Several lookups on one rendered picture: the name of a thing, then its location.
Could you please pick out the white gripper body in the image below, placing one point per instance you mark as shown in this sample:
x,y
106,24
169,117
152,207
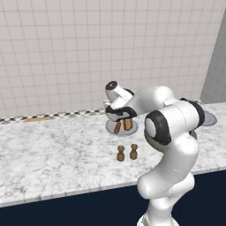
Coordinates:
x,y
111,117

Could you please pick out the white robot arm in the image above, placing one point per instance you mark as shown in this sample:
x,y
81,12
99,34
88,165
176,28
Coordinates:
x,y
173,164

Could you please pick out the red sausage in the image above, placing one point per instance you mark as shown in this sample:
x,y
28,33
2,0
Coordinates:
x,y
117,127

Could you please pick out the yellow bun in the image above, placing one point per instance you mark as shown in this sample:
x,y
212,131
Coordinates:
x,y
128,125

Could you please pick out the grey bowl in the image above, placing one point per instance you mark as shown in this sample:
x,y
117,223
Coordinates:
x,y
134,127

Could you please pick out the grey plate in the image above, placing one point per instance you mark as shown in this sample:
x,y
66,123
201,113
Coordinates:
x,y
210,119

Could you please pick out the brown wooden shaker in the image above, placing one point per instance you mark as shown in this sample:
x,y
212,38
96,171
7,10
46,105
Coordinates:
x,y
133,152
120,154

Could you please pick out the brown flat board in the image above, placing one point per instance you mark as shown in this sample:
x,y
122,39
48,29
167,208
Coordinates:
x,y
38,119

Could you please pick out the dark blue counter front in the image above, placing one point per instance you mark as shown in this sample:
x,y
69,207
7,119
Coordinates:
x,y
73,210

